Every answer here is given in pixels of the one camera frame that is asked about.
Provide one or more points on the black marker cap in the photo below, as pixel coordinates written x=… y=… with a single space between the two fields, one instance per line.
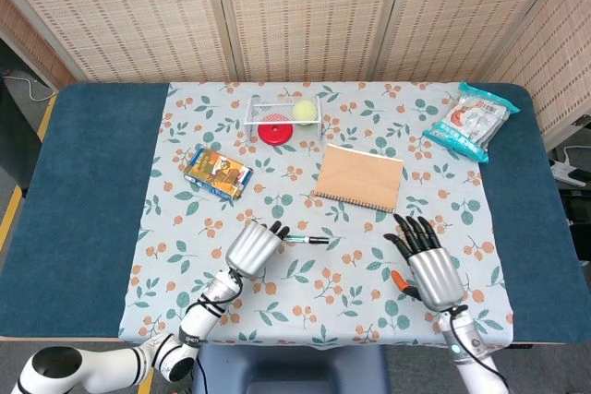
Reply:
x=319 y=241

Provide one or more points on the red round disc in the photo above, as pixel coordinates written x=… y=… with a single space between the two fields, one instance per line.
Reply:
x=275 y=134

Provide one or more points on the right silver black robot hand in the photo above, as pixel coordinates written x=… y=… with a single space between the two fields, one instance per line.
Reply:
x=436 y=278

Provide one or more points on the teal snack bag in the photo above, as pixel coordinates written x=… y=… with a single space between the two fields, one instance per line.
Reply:
x=468 y=122

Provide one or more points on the white power strip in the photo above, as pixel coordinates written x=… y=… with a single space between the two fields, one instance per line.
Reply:
x=565 y=173

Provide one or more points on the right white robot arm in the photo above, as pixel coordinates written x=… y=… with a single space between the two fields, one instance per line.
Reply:
x=471 y=352

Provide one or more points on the floral print tablecloth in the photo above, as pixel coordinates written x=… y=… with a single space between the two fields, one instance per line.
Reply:
x=323 y=311

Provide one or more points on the blue felt table cover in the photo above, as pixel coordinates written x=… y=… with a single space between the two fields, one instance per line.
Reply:
x=83 y=182

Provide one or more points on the yellow tennis ball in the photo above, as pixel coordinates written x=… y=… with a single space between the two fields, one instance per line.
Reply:
x=305 y=111

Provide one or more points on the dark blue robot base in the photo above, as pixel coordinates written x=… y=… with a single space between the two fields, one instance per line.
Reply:
x=286 y=366

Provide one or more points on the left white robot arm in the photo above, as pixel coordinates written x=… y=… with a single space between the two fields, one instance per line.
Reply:
x=198 y=320

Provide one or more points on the brown spiral notebook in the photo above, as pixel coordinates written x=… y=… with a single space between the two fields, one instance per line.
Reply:
x=358 y=177

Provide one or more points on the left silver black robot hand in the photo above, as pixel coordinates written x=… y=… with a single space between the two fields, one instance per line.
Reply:
x=251 y=251

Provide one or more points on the colourful card box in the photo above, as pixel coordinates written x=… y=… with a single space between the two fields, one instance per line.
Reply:
x=219 y=173

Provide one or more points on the bamboo folding screen panel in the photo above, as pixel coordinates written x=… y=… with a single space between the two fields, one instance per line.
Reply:
x=129 y=11
x=563 y=66
x=309 y=11
x=461 y=11
x=27 y=43

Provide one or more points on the green white marker body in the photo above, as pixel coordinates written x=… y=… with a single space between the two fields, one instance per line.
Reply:
x=297 y=240

